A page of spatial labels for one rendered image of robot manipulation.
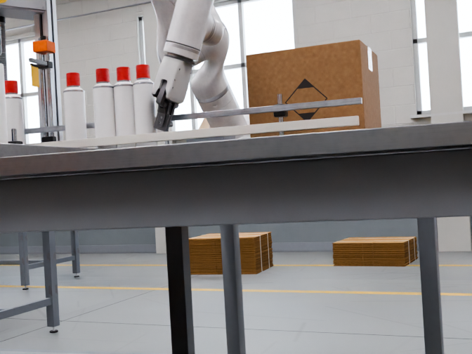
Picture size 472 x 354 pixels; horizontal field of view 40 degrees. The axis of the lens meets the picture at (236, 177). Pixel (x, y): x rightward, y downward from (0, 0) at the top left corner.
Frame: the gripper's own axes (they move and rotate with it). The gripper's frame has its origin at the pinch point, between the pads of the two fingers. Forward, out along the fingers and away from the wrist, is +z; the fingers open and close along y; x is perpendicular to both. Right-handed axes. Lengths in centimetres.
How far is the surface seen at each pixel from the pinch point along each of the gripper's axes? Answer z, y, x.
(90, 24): -63, -574, -389
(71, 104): 2.1, 2.3, -23.7
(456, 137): -10, 85, 65
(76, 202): 7, 81, 29
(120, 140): 6.7, 4.5, -7.3
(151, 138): 4.3, 4.5, 0.3
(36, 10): -19, -11, -50
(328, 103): -14.4, -3.3, 36.5
